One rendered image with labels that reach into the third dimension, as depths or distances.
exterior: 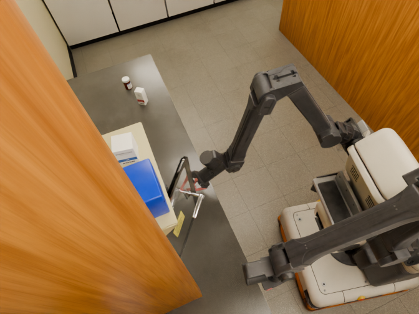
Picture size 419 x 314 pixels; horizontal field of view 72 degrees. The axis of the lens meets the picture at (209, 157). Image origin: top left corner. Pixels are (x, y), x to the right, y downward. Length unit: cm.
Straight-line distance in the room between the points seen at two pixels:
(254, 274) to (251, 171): 169
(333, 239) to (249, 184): 172
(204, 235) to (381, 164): 70
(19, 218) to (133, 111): 138
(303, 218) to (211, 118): 131
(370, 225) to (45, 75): 62
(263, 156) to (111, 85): 137
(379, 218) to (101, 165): 55
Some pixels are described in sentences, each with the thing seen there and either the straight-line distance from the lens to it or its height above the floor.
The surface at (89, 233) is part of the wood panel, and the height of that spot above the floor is 179.
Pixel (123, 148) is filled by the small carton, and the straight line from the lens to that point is 70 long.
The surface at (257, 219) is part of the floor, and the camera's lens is 226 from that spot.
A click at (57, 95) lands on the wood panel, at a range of 21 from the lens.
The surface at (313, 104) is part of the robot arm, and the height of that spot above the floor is 144.
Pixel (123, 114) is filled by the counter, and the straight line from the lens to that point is 166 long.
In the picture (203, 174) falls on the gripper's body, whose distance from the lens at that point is 115.
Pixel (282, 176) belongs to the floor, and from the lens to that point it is 244.
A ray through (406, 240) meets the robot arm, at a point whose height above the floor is 136.
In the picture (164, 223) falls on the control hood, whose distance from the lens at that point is 66.
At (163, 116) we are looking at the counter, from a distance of 158.
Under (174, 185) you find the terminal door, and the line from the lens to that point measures 83.
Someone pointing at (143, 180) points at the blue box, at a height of 160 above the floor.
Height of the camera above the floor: 211
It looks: 58 degrees down
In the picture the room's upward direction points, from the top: 7 degrees counter-clockwise
